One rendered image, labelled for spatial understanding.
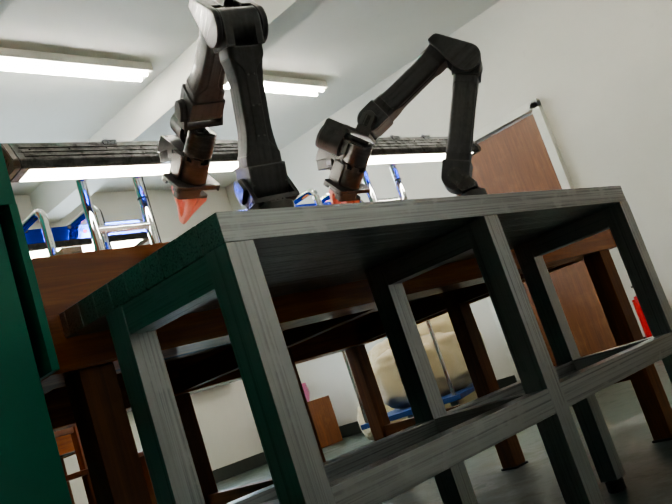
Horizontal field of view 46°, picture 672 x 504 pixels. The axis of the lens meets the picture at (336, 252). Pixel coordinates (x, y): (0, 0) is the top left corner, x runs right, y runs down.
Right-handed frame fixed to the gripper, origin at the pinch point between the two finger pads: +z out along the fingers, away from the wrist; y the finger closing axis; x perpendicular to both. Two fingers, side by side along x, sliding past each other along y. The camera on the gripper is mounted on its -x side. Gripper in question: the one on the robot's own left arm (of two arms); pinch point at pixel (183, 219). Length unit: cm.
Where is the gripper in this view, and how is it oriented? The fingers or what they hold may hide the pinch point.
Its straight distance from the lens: 166.4
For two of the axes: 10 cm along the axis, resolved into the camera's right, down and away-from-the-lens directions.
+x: 6.4, 5.0, -5.8
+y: -7.1, 1.1, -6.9
